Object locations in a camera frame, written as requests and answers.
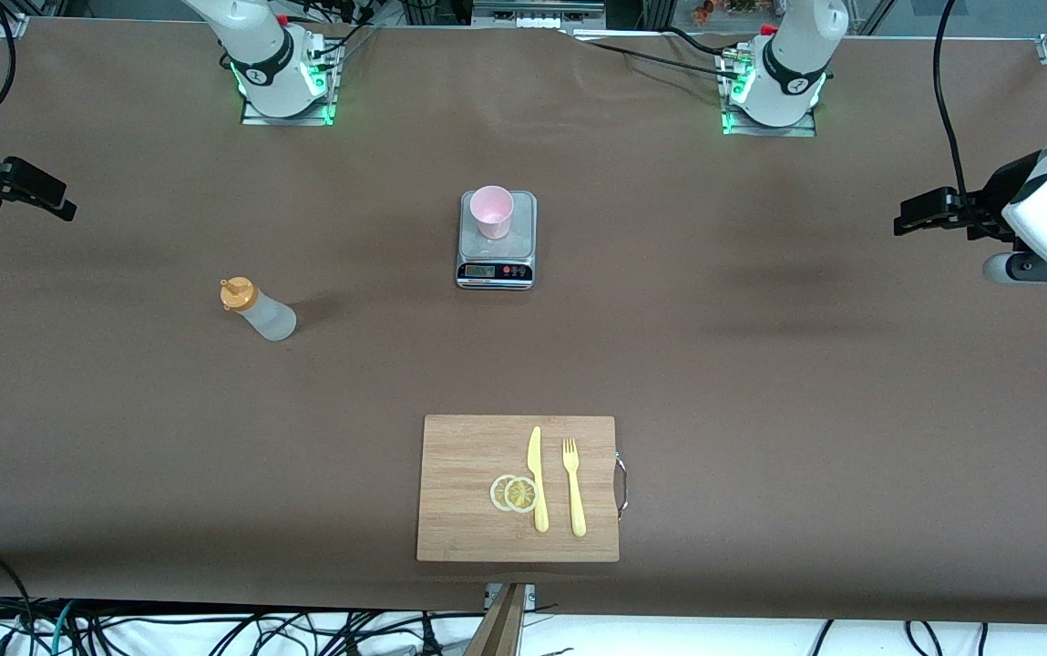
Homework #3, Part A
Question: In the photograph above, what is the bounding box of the pink plastic cup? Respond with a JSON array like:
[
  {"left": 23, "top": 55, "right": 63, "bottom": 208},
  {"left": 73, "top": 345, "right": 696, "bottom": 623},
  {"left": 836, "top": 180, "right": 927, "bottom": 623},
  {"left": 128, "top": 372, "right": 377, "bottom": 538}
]
[{"left": 470, "top": 185, "right": 515, "bottom": 241}]

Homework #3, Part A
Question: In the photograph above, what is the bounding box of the wooden post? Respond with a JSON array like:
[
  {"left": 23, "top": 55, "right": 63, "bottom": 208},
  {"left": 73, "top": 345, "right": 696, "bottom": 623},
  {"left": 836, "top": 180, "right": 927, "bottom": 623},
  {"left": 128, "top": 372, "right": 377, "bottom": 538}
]
[{"left": 464, "top": 583, "right": 526, "bottom": 656}]

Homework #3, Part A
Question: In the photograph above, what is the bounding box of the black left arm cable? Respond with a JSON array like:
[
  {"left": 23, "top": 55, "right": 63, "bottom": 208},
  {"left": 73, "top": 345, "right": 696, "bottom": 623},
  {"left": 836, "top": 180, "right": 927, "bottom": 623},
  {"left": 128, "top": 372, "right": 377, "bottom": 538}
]
[{"left": 930, "top": 0, "right": 989, "bottom": 229}]

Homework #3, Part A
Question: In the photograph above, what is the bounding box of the yellow plastic fork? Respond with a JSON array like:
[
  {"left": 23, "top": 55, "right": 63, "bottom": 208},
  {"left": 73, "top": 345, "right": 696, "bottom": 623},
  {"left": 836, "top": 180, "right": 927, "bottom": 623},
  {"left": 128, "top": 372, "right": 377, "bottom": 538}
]
[{"left": 561, "top": 437, "right": 588, "bottom": 538}]

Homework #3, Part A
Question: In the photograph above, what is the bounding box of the short black base cable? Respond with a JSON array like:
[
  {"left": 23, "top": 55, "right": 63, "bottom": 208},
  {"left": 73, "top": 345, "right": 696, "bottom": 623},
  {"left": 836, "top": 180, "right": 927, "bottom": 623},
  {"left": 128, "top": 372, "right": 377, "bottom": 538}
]
[{"left": 664, "top": 26, "right": 734, "bottom": 57}]

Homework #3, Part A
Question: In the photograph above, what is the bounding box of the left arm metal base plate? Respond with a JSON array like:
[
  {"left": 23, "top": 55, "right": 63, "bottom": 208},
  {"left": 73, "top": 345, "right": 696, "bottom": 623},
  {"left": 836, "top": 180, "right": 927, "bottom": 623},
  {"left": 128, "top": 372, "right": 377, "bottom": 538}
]
[{"left": 722, "top": 109, "right": 817, "bottom": 138}]

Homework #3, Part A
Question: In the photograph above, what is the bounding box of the grey power strip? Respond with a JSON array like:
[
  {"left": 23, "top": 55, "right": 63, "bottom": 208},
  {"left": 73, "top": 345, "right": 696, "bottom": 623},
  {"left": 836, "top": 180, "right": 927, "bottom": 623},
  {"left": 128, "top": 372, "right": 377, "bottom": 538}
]
[{"left": 473, "top": 0, "right": 608, "bottom": 30}]

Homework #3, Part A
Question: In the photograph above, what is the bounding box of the frosted sauce bottle orange cap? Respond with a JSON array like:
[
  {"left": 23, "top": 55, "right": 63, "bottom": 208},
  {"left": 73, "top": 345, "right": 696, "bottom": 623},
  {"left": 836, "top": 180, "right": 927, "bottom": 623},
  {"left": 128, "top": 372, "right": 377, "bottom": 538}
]
[{"left": 220, "top": 277, "right": 298, "bottom": 343}]

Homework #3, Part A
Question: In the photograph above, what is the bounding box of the long black base cable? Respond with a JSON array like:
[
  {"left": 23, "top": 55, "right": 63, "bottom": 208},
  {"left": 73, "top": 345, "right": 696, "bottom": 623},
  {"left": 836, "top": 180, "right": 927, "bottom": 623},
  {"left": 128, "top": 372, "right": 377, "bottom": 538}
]
[{"left": 578, "top": 38, "right": 747, "bottom": 83}]

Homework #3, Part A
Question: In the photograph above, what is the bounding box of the yellow plastic knife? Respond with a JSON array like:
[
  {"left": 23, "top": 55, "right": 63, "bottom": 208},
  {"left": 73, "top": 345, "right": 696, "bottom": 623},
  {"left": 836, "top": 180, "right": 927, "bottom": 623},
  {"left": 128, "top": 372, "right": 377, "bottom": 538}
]
[{"left": 527, "top": 425, "right": 550, "bottom": 534}]

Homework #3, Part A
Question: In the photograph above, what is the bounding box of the small metal bracket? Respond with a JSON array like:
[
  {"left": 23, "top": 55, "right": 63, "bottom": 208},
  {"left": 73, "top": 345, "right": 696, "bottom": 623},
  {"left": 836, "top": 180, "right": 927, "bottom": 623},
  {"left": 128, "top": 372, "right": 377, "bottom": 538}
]
[{"left": 485, "top": 583, "right": 537, "bottom": 610}]

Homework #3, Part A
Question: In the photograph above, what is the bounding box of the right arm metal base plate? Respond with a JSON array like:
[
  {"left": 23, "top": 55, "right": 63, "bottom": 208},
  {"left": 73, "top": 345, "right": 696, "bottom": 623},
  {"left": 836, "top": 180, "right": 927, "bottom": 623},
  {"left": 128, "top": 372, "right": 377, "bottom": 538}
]
[{"left": 241, "top": 98, "right": 338, "bottom": 128}]

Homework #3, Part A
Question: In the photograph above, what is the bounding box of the teal floor cable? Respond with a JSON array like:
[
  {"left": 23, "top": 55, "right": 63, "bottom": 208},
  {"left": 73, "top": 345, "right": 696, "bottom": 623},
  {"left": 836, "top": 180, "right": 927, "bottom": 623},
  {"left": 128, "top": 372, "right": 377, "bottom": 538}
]
[{"left": 47, "top": 600, "right": 79, "bottom": 656}]

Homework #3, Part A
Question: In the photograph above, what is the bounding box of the bamboo cutting board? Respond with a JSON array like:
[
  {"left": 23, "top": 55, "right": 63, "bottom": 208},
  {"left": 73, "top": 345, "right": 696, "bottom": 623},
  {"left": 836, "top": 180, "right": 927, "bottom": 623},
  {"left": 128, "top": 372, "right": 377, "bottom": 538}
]
[{"left": 416, "top": 415, "right": 621, "bottom": 563}]

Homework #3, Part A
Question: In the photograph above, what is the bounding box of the silver digital kitchen scale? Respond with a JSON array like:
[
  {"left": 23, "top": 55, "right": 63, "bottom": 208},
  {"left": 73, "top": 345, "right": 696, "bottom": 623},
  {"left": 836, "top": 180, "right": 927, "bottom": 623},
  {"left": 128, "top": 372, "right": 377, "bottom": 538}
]
[{"left": 456, "top": 190, "right": 539, "bottom": 291}]

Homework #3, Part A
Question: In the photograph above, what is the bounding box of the brown table cover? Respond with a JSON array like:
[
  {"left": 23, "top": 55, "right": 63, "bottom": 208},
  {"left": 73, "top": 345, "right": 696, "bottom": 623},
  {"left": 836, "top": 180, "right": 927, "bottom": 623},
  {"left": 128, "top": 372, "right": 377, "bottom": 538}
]
[{"left": 0, "top": 16, "right": 1047, "bottom": 626}]

